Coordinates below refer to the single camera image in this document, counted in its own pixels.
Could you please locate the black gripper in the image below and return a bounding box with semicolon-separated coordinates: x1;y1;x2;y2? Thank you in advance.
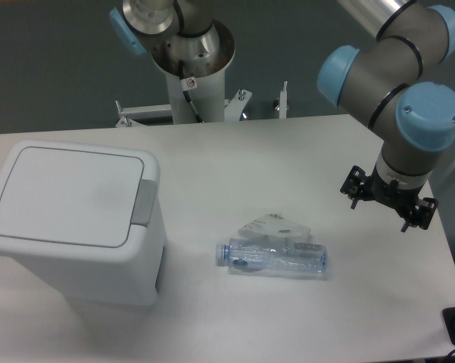
340;166;438;232

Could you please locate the white plastic trash can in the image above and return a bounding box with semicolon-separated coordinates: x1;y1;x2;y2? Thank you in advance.
0;140;167;306

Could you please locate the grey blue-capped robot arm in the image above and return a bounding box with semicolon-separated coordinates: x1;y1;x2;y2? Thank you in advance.
109;1;455;229

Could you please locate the clear plastic wrapper packet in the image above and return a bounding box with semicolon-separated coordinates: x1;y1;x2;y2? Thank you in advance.
238;213;310;245

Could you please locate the clear crushed plastic bottle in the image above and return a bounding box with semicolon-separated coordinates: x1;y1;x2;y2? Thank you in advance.
215;238;328;280

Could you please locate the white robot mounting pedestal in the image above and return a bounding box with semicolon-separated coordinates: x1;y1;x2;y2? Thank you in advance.
114;18;291;128

